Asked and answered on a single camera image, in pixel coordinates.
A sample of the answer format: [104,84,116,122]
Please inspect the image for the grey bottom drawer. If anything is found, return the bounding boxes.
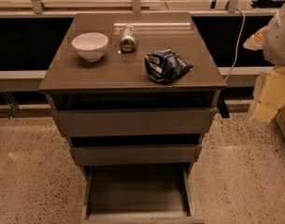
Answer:
[81,164,205,224]

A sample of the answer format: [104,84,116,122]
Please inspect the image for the grey middle drawer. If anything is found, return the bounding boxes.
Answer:
[67,133,204,166]

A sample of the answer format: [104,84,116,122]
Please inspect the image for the white cable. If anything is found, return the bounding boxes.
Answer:
[223,7,247,82]

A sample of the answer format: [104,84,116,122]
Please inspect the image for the white ceramic bowl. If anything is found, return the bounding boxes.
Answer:
[72,33,108,62]

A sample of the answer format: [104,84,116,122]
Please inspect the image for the grey top drawer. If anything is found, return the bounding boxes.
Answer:
[46,91,220,137]

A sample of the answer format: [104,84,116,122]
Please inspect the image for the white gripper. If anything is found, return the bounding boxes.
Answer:
[243,26,285,123]

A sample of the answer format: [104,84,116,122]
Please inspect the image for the grey drawer cabinet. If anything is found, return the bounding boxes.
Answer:
[37,11,228,224]

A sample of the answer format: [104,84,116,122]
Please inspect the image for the grey drawer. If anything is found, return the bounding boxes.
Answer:
[46,91,220,137]
[81,164,205,224]
[67,133,204,166]

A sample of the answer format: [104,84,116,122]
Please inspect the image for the crushed silver soda can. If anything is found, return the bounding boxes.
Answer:
[120,24,137,52]

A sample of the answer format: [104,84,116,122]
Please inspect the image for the blue chip bag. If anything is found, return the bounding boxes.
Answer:
[145,49,193,84]

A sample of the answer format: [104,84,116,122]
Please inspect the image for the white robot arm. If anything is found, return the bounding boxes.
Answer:
[243,3,285,128]

